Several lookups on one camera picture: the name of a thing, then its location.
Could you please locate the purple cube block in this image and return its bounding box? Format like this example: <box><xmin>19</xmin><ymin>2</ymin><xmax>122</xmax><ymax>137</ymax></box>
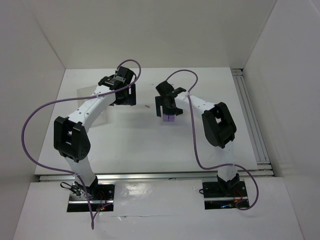
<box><xmin>162</xmin><ymin>114</ymin><xmax>170</xmax><ymax>122</ymax></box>

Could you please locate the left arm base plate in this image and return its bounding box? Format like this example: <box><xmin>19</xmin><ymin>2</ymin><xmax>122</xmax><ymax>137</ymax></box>
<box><xmin>60</xmin><ymin>181</ymin><xmax>115</xmax><ymax>213</ymax></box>

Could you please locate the aluminium front rail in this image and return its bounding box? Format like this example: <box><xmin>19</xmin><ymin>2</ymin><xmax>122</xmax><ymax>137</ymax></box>
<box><xmin>38</xmin><ymin>170</ymin><xmax>273</xmax><ymax>183</ymax></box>

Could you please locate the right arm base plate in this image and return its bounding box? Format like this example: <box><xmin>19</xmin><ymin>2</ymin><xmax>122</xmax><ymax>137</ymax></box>
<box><xmin>198</xmin><ymin>181</ymin><xmax>250</xmax><ymax>210</ymax></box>

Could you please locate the white perforated box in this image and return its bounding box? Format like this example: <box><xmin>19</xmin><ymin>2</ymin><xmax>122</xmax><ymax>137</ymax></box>
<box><xmin>76</xmin><ymin>85</ymin><xmax>108</xmax><ymax>127</ymax></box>

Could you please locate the aluminium side rail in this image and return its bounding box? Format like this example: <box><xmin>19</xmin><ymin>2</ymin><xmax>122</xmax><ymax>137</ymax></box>
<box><xmin>231</xmin><ymin>68</ymin><xmax>275</xmax><ymax>177</ymax></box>

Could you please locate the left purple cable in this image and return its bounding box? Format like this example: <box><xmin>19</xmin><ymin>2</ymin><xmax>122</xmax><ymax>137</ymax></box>
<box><xmin>21</xmin><ymin>59</ymin><xmax>142</xmax><ymax>230</ymax></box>

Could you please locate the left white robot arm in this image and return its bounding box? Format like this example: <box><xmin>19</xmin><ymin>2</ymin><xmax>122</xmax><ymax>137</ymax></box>
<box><xmin>53</xmin><ymin>66</ymin><xmax>137</xmax><ymax>197</ymax></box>

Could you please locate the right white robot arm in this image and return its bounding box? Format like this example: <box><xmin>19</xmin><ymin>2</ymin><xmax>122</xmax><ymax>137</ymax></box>
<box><xmin>155</xmin><ymin>80</ymin><xmax>240</xmax><ymax>197</ymax></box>

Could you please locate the purple rectangular block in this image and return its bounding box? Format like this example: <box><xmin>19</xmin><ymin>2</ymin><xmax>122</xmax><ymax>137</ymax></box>
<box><xmin>168</xmin><ymin>115</ymin><xmax>175</xmax><ymax>122</ymax></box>

